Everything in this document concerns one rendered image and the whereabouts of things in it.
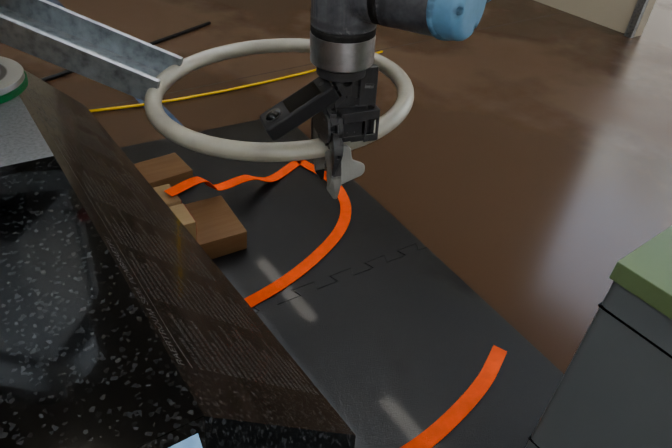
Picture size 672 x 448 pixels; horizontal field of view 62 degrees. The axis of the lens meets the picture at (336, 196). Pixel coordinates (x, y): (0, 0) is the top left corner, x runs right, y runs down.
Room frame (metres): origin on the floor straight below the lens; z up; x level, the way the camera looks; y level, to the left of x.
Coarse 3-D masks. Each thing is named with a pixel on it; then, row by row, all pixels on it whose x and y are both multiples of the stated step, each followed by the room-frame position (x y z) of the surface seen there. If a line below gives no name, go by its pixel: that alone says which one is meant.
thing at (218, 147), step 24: (216, 48) 1.12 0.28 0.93; (240, 48) 1.14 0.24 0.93; (264, 48) 1.16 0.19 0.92; (288, 48) 1.17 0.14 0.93; (168, 72) 0.99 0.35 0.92; (384, 72) 1.06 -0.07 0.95; (408, 96) 0.92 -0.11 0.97; (168, 120) 0.79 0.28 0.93; (384, 120) 0.82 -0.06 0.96; (192, 144) 0.74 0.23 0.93; (216, 144) 0.73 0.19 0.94; (240, 144) 0.73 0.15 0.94; (264, 144) 0.73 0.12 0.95; (288, 144) 0.73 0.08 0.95; (312, 144) 0.74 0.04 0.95; (360, 144) 0.77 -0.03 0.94
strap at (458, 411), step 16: (304, 160) 2.16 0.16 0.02; (240, 176) 1.84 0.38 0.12; (272, 176) 1.99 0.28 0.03; (176, 192) 1.55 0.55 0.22; (336, 224) 1.73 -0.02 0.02; (336, 240) 1.63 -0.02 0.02; (320, 256) 1.53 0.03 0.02; (288, 272) 1.43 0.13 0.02; (304, 272) 1.44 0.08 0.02; (272, 288) 1.34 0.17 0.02; (256, 304) 1.26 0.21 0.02; (496, 352) 1.18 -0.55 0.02; (496, 368) 1.12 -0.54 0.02; (480, 384) 1.06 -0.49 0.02; (464, 400) 1.00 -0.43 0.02; (448, 416) 0.94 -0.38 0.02; (464, 416) 0.94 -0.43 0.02; (432, 432) 0.88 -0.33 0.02; (448, 432) 0.89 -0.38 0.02
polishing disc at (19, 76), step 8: (0, 56) 1.12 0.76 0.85; (0, 64) 1.08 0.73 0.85; (8, 64) 1.08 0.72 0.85; (16, 64) 1.09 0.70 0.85; (0, 72) 1.04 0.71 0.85; (8, 72) 1.05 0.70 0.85; (16, 72) 1.05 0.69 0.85; (0, 80) 1.01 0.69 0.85; (8, 80) 1.01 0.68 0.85; (16, 80) 1.02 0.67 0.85; (0, 88) 0.97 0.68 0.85; (8, 88) 0.99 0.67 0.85
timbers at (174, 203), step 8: (168, 184) 1.61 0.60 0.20; (160, 192) 1.56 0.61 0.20; (168, 200) 1.52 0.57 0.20; (176, 200) 1.53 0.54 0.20; (176, 208) 1.48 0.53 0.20; (184, 208) 1.49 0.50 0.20; (176, 216) 1.44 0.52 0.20; (184, 216) 1.45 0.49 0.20; (192, 216) 1.46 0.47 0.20; (184, 224) 1.41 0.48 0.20; (192, 224) 1.42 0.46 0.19; (192, 232) 1.42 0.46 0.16
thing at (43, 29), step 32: (0, 0) 1.05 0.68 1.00; (32, 0) 1.05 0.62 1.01; (0, 32) 0.94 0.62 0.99; (32, 32) 0.93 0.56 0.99; (64, 32) 1.04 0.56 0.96; (96, 32) 1.04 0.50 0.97; (64, 64) 0.93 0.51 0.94; (96, 64) 0.93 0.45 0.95; (128, 64) 1.01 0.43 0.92; (160, 64) 1.03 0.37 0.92
